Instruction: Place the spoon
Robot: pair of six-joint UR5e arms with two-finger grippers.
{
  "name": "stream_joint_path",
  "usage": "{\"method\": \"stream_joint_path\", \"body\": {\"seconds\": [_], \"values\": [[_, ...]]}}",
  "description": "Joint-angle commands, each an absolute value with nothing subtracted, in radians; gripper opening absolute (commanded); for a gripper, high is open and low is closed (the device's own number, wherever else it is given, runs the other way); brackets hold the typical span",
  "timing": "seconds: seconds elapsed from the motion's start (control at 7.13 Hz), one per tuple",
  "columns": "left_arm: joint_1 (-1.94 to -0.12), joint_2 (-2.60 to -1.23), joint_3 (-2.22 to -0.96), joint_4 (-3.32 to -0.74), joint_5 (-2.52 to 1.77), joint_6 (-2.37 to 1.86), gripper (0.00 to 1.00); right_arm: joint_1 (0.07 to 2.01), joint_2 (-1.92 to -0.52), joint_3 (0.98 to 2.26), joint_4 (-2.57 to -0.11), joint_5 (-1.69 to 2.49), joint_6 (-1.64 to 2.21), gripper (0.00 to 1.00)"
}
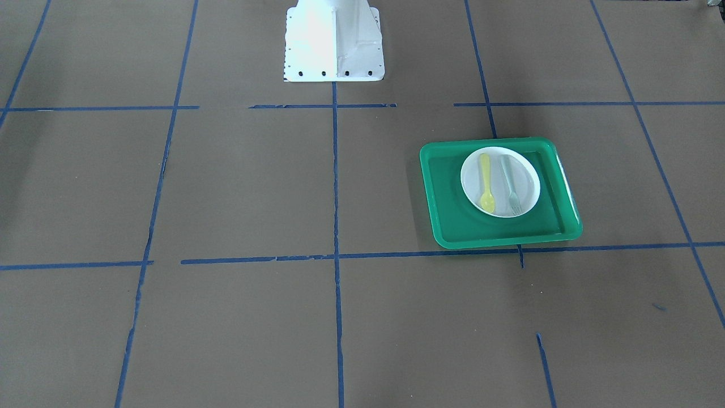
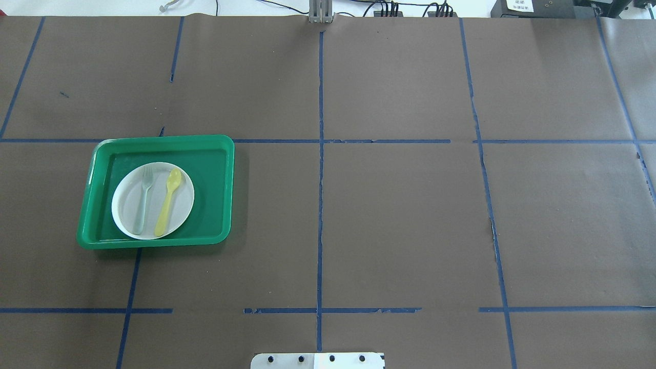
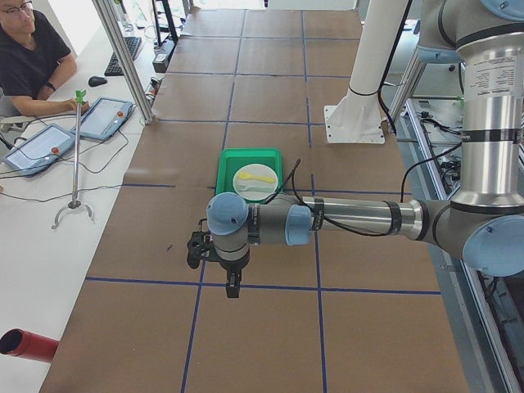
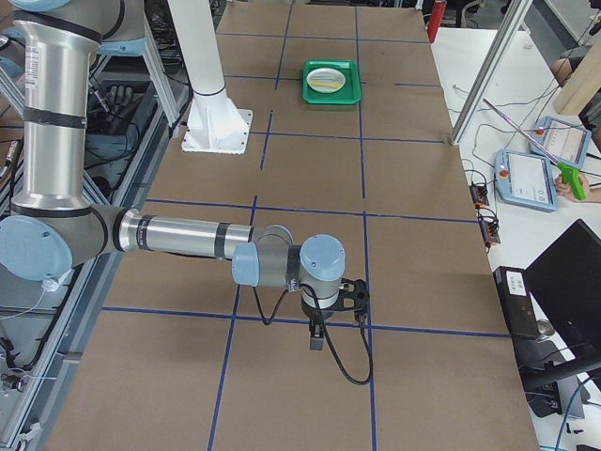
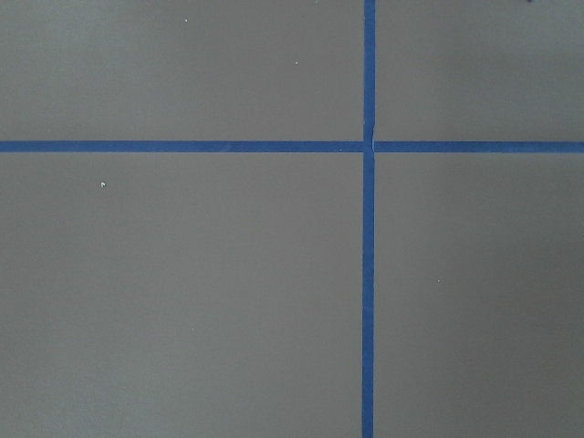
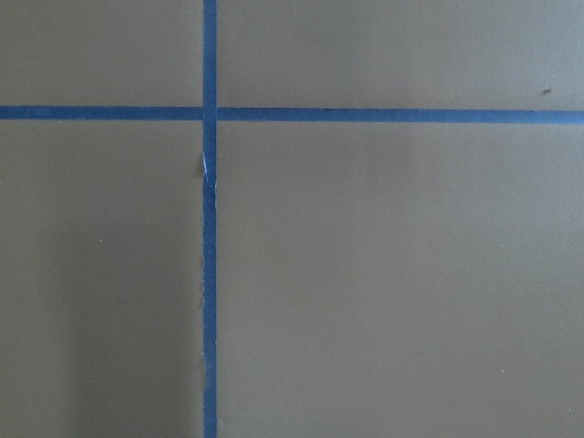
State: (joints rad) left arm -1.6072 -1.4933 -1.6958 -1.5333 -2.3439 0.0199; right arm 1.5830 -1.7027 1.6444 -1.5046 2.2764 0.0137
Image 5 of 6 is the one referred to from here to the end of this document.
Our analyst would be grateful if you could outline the blue vertical tape strip left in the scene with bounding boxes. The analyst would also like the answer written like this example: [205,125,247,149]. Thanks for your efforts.
[361,0,377,438]

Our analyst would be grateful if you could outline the blue horizontal tape strip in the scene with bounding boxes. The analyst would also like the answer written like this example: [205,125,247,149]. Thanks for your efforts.
[1,141,583,153]

